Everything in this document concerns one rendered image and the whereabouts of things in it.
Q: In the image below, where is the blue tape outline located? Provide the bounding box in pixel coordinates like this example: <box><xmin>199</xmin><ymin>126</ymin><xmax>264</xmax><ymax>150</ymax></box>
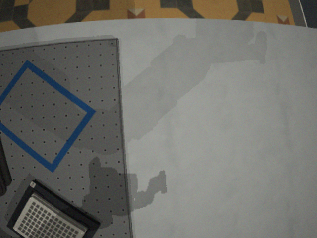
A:
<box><xmin>0</xmin><ymin>60</ymin><xmax>96</xmax><ymax>173</ymax></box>

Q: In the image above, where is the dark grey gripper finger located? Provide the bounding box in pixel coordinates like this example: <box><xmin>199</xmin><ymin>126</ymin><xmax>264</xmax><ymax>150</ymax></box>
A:
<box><xmin>0</xmin><ymin>138</ymin><xmax>12</xmax><ymax>196</ymax></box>

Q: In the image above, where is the grey perforated base plate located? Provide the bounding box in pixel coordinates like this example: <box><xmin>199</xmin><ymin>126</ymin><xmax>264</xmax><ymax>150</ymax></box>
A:
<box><xmin>0</xmin><ymin>38</ymin><xmax>133</xmax><ymax>238</ymax></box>

